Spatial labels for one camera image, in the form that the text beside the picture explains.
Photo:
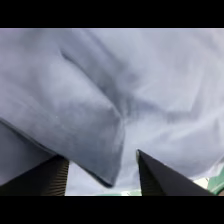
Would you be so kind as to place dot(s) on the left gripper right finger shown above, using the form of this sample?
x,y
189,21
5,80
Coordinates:
x,y
160,180

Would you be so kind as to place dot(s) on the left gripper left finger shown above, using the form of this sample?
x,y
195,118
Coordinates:
x,y
46,180

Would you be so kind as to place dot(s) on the light blue shirt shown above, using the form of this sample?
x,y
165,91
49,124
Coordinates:
x,y
110,86

